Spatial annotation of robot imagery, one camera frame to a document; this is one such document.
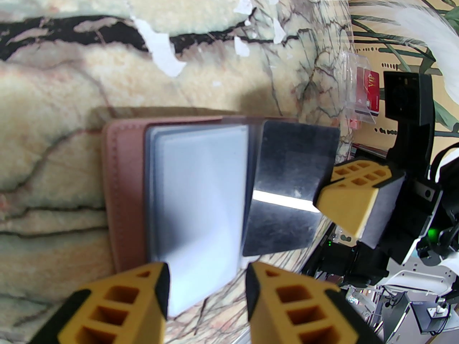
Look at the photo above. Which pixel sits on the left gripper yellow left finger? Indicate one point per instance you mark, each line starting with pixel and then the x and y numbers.
pixel 150 299

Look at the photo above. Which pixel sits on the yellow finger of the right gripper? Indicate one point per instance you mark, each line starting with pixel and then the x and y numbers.
pixel 344 206
pixel 380 170

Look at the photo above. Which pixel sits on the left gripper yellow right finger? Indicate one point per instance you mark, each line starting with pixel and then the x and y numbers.
pixel 265 299

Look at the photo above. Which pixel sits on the glossy black card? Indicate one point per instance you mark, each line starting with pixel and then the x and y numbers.
pixel 287 163

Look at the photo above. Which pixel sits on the red VIP card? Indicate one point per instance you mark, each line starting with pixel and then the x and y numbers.
pixel 369 88

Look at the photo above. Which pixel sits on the clear acrylic card stand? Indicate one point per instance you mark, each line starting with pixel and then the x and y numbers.
pixel 349 84

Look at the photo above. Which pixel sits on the pink leather card holder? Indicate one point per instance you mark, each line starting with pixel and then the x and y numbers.
pixel 122 192

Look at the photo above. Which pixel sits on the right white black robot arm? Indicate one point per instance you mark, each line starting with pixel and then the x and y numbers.
pixel 450 170

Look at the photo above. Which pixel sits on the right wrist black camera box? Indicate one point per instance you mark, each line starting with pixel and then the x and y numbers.
pixel 405 99

